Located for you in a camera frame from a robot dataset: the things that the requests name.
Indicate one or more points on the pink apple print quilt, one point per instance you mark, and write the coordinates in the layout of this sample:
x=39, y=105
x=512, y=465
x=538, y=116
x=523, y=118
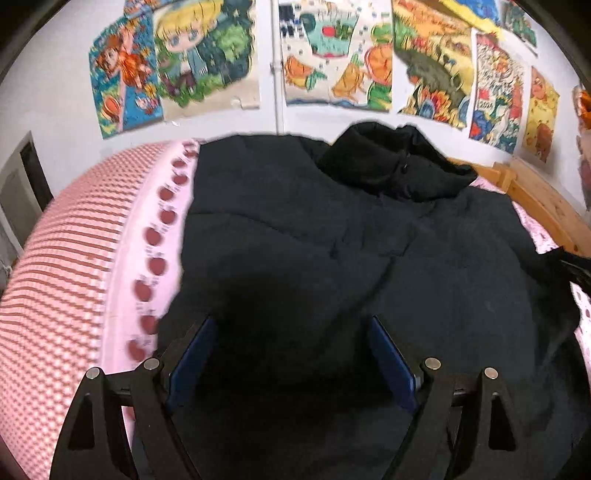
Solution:
x=531, y=226

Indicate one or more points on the orange-haired girl blue poster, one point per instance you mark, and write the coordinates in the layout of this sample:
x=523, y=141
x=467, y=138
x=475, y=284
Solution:
x=124, y=69

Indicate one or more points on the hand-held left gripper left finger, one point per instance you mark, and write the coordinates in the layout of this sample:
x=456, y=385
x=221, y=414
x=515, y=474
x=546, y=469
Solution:
x=191, y=360

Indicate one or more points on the grey door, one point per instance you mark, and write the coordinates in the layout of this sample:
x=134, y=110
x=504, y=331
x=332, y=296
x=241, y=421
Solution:
x=23, y=184

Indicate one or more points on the blond cartoon child poster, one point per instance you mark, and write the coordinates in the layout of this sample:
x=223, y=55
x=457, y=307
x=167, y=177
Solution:
x=194, y=46

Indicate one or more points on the black padded jacket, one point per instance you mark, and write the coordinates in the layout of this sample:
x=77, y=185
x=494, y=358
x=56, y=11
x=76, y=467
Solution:
x=300, y=230

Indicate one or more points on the goldfish drawing poster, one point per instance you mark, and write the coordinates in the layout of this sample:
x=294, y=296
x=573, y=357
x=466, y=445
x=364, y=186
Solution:
x=323, y=69

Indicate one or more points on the blue sea pink fish poster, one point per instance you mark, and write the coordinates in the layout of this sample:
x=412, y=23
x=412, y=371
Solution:
x=480, y=9

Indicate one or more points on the red-haired green dress poster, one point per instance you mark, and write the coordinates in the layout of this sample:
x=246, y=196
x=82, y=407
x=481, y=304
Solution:
x=519, y=23

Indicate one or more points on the landscape drawing poster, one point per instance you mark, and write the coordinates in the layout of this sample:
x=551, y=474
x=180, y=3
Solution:
x=429, y=60

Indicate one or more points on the wooden bed frame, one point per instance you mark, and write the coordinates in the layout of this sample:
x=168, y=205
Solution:
x=545, y=194

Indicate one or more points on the yellow bear drawing poster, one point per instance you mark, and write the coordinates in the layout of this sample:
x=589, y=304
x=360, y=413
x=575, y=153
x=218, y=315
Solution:
x=540, y=115

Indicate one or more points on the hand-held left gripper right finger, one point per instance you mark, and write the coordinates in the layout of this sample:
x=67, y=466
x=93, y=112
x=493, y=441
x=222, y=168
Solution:
x=392, y=360

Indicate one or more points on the city drawing poster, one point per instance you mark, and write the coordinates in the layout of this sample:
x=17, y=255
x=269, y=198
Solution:
x=496, y=92

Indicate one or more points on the white wall pipe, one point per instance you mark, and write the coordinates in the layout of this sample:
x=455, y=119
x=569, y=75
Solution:
x=278, y=115

